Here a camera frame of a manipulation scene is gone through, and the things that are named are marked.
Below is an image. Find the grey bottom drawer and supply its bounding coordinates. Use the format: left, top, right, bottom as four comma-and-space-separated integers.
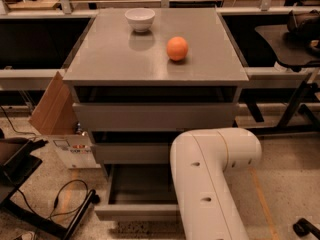
95, 164, 180, 221

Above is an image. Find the grey drawer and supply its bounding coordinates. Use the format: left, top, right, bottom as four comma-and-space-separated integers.
91, 143, 170, 164
95, 164, 180, 221
73, 103, 239, 131

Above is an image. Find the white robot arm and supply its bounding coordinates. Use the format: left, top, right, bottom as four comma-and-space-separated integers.
170, 128, 262, 240

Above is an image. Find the grey top drawer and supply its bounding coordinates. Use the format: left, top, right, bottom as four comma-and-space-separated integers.
73, 103, 239, 131

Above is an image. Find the grey drawer cabinet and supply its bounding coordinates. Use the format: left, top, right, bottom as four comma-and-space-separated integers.
62, 7, 250, 185

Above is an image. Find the grey middle drawer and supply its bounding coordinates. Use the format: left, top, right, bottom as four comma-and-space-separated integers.
91, 143, 170, 164

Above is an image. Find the orange fruit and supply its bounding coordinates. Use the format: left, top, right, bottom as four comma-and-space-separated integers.
166, 36, 188, 61

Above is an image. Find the white printed box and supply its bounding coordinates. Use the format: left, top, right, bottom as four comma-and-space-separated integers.
48, 135, 100, 169

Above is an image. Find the white ceramic bowl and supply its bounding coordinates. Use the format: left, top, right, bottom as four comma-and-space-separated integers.
125, 8, 155, 32

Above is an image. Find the brown cardboard box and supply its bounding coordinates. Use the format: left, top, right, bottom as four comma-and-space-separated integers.
29, 72, 78, 135

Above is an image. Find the black office chair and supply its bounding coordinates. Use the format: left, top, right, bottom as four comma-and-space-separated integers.
252, 10, 320, 135

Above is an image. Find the black metal stand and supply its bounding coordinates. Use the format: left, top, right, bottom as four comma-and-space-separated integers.
0, 137, 101, 240

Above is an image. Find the white sneaker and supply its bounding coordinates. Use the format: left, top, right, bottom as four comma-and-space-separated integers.
13, 231, 36, 240

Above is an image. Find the black caster wheel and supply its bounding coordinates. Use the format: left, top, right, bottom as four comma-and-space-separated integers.
293, 218, 320, 240

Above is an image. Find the black cable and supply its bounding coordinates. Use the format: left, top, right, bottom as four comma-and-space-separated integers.
16, 179, 90, 240

